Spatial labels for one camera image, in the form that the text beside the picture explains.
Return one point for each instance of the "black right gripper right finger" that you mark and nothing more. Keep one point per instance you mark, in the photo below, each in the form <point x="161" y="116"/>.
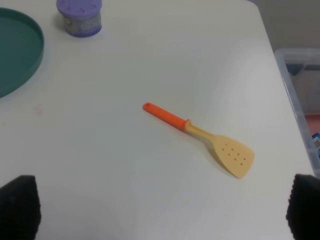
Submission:
<point x="303" y="212"/>

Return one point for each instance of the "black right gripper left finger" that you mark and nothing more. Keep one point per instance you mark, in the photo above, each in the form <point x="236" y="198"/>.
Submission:
<point x="20" y="209"/>

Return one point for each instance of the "orange handled beige spatula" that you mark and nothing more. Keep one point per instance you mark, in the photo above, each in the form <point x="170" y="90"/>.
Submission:
<point x="233" y="155"/>

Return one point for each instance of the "clear plastic storage bin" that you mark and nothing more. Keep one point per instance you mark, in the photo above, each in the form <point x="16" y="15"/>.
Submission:
<point x="300" y="72"/>

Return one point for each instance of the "teal round plate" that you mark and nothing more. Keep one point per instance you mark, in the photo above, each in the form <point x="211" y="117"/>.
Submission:
<point x="22" y="45"/>

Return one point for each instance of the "purple lidded small jar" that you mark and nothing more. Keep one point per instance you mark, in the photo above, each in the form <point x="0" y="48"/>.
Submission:
<point x="82" y="18"/>

